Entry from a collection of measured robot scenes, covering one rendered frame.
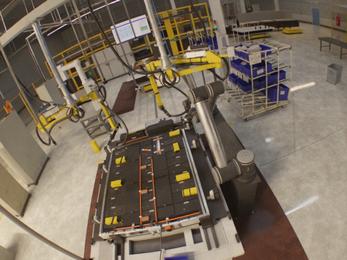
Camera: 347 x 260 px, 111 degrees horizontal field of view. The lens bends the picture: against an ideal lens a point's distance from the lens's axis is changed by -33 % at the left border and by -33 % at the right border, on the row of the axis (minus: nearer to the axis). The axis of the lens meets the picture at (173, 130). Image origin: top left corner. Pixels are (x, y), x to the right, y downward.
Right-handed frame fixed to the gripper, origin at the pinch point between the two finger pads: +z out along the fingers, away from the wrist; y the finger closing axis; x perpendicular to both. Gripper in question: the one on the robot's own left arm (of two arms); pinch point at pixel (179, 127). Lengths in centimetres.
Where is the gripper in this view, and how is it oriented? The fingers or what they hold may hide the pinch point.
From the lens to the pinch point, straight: 274.6
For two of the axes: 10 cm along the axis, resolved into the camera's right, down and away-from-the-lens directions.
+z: -5.8, 6.9, 4.4
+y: 0.7, 5.8, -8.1
